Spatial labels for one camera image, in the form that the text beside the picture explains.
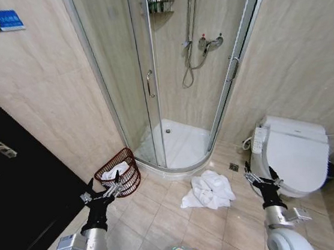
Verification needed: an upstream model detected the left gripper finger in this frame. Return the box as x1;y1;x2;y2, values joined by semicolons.
78;177;98;205
99;168;125;199

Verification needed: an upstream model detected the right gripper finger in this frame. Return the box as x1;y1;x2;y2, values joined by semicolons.
242;158;264;186
267;164;285;189

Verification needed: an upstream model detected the white towel inside hamper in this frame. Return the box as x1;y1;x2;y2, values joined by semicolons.
99;160;131;183

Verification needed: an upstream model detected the crumpled white towel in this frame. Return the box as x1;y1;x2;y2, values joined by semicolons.
177;166;238;215

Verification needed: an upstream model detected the white toilet with lid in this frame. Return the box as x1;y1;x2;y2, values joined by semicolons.
242;108;334;204

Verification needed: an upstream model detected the white toilet control panel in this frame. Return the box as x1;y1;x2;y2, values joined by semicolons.
249;125;269;154

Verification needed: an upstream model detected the black door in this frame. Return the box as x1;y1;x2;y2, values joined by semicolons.
0;65;98;250

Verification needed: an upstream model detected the white shower tray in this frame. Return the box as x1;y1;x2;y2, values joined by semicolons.
130;112;218;186

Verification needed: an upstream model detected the chrome shower mixer tap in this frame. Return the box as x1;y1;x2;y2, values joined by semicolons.
197;32;227;58

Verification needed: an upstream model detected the red-brown wire hamper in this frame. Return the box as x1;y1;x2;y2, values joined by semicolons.
91;146;144;201

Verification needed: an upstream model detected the white toilet supply hose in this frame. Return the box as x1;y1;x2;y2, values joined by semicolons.
240;137;254;153

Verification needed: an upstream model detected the chrome shower door handle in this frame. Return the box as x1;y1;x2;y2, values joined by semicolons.
145;69;156;99
223;56;242;83

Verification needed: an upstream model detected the glass shower enclosure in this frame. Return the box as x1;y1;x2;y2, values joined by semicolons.
65;0;294;183

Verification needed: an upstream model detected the chrome shower hose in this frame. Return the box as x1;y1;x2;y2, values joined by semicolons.
177;43;211;89

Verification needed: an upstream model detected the chrome shower riser rail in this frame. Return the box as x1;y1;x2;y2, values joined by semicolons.
175;0;209;49

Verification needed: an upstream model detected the wire shower shelf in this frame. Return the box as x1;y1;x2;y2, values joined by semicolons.
139;0;176;17

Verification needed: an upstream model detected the blue and yellow wall sign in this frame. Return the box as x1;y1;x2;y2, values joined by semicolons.
0;5;27;34

